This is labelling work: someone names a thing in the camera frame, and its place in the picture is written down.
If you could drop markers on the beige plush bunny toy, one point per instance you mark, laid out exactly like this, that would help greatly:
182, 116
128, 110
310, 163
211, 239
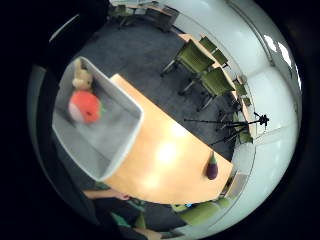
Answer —
82, 80

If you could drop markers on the red plush tomato toy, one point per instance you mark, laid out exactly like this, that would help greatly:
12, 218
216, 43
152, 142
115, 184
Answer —
86, 106

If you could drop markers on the dark cabinet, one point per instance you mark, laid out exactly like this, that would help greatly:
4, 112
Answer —
161, 17

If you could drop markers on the grey fabric storage bin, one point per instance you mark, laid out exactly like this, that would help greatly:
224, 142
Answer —
113, 133

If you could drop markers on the green office chair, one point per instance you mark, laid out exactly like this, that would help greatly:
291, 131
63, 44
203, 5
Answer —
208, 43
216, 83
195, 59
220, 57
200, 213

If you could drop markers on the long wooden desk row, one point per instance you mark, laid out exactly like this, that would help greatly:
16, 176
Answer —
233, 87

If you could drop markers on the the person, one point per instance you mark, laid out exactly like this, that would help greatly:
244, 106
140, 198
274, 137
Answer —
128, 215

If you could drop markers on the bright ceiling light panel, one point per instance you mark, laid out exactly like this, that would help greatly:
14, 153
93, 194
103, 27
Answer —
270, 43
284, 54

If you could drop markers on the purple plush eggplant toy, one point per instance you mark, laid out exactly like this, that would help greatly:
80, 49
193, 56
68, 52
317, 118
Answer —
212, 169

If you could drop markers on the black camera tripod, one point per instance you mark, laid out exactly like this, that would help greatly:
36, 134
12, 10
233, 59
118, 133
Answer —
235, 124

